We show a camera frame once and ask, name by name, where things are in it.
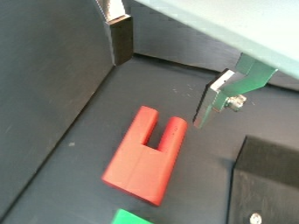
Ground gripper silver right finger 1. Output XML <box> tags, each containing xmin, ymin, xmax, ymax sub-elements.
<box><xmin>193</xmin><ymin>53</ymin><xmax>278</xmax><ymax>129</ymax></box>

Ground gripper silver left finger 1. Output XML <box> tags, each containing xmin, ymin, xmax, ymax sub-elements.
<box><xmin>95</xmin><ymin>0</ymin><xmax>134</xmax><ymax>66</ymax></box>

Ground red square-circle forked object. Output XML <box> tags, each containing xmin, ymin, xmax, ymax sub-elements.
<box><xmin>102</xmin><ymin>106</ymin><xmax>187</xmax><ymax>207</ymax></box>

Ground black curved fixture stand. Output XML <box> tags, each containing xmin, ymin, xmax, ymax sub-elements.
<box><xmin>227</xmin><ymin>136</ymin><xmax>299</xmax><ymax>224</ymax></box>

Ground green shape-sorter block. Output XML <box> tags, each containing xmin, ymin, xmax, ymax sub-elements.
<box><xmin>111</xmin><ymin>209</ymin><xmax>154</xmax><ymax>224</ymax></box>

